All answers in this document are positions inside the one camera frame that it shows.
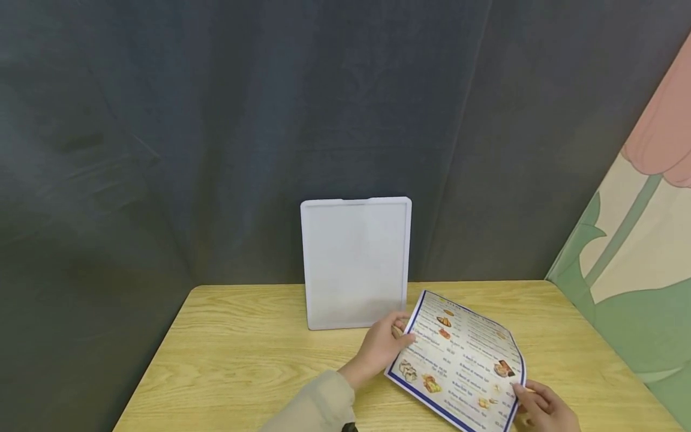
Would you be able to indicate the blue bordered menu sheet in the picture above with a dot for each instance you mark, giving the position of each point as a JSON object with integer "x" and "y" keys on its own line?
{"x": 464, "y": 360}

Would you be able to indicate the white plastic sign board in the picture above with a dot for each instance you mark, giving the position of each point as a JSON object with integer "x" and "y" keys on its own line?
{"x": 356, "y": 264}

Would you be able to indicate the person's left hand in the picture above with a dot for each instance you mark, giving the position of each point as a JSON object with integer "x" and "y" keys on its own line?
{"x": 380, "y": 348}

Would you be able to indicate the person's left forearm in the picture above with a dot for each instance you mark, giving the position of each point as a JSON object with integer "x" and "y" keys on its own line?
{"x": 313, "y": 405}

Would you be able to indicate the person's right hand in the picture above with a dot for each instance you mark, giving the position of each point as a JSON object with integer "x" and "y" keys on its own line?
{"x": 548, "y": 411}

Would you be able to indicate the black wrist band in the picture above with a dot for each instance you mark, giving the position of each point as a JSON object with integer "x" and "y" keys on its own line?
{"x": 350, "y": 428}

